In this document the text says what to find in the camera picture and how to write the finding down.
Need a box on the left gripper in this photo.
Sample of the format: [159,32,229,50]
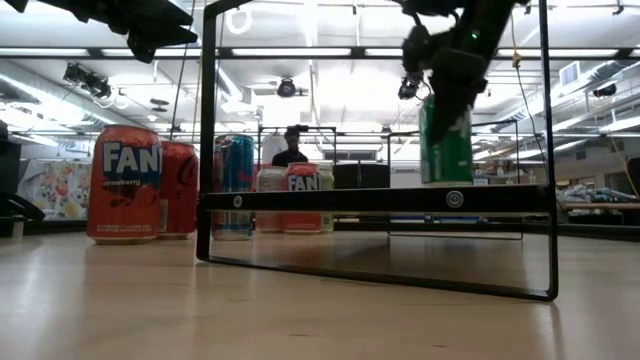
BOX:
[37,0,199,65]

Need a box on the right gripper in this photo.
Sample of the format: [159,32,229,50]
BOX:
[401,22,490,145]

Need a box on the light green soda can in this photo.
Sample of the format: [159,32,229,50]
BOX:
[318,160,336,234]

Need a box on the orange-red Fanta soda can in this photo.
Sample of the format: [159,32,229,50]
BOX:
[282,161,323,235]
[86,124,164,246]

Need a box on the blue and silver can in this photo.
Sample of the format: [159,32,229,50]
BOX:
[211,133,257,241]

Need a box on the red Coca-Cola can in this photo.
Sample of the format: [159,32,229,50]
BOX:
[158,140,200,240]

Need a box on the silver and pink can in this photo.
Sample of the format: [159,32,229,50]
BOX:
[255,165,290,234]

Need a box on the black ceiling spotlight cluster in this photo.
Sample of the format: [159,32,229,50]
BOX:
[62,62,114,100]

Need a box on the black cabinet box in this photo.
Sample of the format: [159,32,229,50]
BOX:
[332,162,392,190]

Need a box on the round black ceiling spotlight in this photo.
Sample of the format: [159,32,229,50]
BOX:
[276,76,298,99]

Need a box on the person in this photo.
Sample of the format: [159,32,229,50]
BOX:
[271,124,310,168]

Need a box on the long wooden edge table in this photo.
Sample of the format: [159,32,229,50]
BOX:
[557,199,640,226]

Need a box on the floral patterned cloth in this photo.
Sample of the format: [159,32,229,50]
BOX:
[18,159,94,221]

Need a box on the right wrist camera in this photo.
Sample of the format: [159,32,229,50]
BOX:
[397,72,427,101]

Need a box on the yellow hanging cable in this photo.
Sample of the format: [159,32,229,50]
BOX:
[507,0,551,166]

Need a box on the black frame clear shelf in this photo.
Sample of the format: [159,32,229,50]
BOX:
[195,0,560,303]

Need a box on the black table frame rail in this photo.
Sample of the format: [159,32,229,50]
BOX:
[0,218,640,241]

